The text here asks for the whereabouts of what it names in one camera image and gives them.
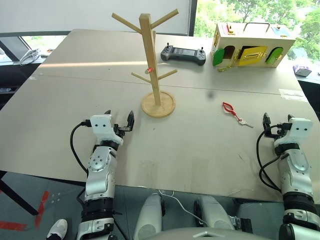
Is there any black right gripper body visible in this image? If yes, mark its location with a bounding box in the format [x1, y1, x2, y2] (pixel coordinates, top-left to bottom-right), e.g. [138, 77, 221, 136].
[263, 122, 292, 140]

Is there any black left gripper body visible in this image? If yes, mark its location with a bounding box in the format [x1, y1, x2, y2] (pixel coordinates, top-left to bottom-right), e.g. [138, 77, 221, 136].
[113, 123, 134, 138]

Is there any purple and white object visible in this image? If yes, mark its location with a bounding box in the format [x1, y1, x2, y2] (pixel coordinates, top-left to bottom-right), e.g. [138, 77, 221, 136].
[292, 63, 313, 78]

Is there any wooden tree-shaped peg stand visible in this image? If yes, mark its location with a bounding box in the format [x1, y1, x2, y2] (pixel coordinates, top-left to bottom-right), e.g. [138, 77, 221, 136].
[111, 8, 180, 118]

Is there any wooden busy box with locks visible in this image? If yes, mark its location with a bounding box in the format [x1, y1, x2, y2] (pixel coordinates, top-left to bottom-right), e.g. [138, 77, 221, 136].
[210, 21, 297, 69]

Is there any grey handheld remote controller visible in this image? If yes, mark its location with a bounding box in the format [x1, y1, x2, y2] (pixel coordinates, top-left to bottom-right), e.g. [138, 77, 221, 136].
[159, 42, 208, 67]

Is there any silver left robot thigh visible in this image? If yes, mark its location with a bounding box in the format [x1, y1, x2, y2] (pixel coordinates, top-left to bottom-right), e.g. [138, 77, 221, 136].
[133, 193, 166, 240]

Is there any silver robot thigh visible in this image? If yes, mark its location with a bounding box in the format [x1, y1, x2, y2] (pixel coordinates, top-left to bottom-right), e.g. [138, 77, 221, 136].
[194, 194, 236, 231]
[133, 193, 166, 240]

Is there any silver right robot thigh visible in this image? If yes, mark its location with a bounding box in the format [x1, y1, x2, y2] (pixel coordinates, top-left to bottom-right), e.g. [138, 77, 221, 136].
[194, 194, 236, 231]

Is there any red floor tape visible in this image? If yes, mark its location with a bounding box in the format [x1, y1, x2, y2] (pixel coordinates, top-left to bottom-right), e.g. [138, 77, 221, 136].
[0, 190, 51, 232]

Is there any white shoe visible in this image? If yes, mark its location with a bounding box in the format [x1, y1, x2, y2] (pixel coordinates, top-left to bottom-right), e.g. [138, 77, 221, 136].
[45, 218, 69, 240]

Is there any grey robot torso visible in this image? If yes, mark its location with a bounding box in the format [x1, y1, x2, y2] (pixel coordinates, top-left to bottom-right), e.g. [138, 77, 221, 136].
[146, 225, 252, 240]

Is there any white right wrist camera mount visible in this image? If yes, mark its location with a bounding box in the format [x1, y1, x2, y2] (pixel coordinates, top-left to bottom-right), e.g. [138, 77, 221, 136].
[274, 117, 313, 146]

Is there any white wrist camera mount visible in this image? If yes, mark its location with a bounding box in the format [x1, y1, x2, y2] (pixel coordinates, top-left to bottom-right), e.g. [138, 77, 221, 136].
[274, 117, 313, 146]
[89, 114, 124, 145]

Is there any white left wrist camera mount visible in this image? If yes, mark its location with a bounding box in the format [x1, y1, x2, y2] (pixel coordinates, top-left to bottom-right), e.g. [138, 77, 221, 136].
[89, 114, 124, 145]

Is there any key with red strap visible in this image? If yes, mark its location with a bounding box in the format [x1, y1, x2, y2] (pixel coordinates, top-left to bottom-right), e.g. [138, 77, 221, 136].
[221, 101, 254, 129]

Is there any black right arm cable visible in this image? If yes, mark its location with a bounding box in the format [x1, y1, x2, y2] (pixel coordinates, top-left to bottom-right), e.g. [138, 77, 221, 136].
[256, 129, 284, 194]

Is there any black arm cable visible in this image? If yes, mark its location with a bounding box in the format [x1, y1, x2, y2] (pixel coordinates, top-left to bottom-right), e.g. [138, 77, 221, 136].
[256, 129, 284, 194]
[69, 120, 92, 176]

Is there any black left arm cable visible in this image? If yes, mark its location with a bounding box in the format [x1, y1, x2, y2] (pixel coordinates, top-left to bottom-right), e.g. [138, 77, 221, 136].
[69, 120, 92, 176]

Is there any white cable bundle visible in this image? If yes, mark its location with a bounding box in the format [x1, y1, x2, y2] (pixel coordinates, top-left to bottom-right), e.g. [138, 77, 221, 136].
[19, 48, 41, 66]

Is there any thin white cable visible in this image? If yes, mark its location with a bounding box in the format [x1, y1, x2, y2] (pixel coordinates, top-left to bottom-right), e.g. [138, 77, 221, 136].
[158, 189, 209, 226]

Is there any black window frame post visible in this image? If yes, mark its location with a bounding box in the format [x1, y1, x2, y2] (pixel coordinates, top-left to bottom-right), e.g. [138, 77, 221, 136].
[186, 0, 199, 37]

